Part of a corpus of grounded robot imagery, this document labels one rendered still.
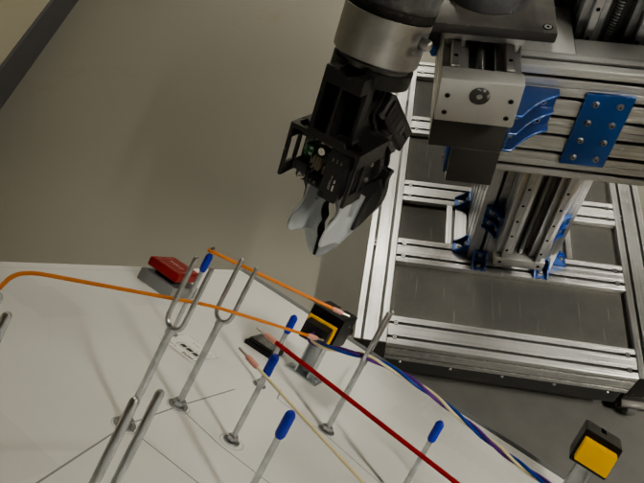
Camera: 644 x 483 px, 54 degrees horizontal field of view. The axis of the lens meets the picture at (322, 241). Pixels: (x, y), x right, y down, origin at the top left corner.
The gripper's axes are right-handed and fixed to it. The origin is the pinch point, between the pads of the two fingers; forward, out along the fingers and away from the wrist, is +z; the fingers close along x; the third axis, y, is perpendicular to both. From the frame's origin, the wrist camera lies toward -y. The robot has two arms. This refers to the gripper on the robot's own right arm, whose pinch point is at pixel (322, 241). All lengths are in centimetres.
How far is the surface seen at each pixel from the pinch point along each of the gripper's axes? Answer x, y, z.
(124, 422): 10.0, 40.1, -14.8
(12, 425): -3.7, 33.8, 2.7
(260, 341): -3.8, -1.0, 17.8
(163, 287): -17.4, 1.5, 16.6
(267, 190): -78, -135, 80
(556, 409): 44, -112, 83
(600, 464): 37.0, -13.8, 16.7
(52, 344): -11.3, 23.9, 7.3
